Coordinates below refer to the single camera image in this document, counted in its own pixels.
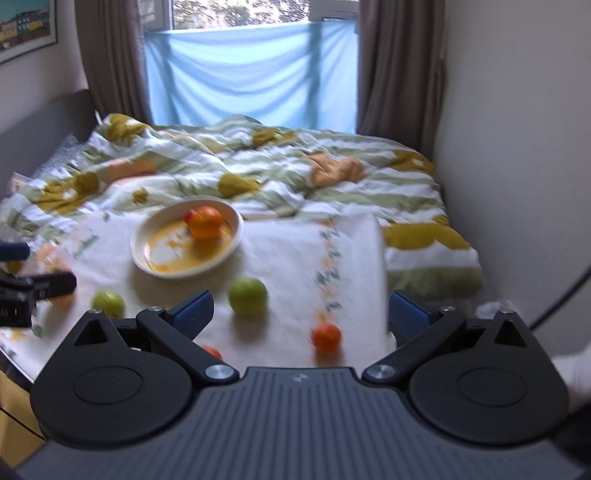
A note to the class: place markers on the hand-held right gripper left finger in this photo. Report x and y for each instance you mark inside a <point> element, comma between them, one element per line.
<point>196,311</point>

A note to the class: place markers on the small green apple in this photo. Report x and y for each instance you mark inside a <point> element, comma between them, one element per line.
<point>108,302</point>

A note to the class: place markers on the tangerine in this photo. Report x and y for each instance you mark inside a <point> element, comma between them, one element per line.
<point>326,338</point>
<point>214,353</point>

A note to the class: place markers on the large green apple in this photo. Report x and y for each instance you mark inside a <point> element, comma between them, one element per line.
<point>248,296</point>

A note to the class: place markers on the wall poster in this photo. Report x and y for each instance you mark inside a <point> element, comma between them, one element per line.
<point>23,23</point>

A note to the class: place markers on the window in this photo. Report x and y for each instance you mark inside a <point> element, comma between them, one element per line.
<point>240,11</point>

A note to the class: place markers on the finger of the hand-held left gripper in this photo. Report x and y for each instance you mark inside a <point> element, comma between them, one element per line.
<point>53,284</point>
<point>14,252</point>

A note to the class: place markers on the brown curtain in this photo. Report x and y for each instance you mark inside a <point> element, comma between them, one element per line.
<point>399,69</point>
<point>113,55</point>

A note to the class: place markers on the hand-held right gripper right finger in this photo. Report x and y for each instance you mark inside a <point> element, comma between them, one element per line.
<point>408,316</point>

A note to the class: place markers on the grey speckled bedsheet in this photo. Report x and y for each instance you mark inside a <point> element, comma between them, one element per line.
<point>60,154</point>

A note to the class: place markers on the white rounded object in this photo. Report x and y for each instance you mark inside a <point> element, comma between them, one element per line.
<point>575,376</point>

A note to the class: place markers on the grey bed side panel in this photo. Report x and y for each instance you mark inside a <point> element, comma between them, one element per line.
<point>41,124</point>

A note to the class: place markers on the white floral tablecloth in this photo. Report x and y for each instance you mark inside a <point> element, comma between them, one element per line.
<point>286,258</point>

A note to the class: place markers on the cream ceramic bowl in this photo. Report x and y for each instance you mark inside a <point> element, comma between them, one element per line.
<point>157,264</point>

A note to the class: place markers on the small printed packet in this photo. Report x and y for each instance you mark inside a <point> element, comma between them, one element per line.
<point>21,181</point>

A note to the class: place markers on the yellow wooden furniture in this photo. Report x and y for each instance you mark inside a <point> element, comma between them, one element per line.
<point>16,415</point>

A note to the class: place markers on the white plastic bag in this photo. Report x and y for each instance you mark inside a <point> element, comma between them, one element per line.
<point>494,308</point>

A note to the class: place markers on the light blue cloth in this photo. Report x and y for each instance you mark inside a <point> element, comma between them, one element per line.
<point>249,74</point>

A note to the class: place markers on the small red tomato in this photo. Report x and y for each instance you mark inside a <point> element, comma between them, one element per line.
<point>189,216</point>

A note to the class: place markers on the floral striped blanket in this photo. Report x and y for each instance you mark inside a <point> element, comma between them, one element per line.
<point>277,175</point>

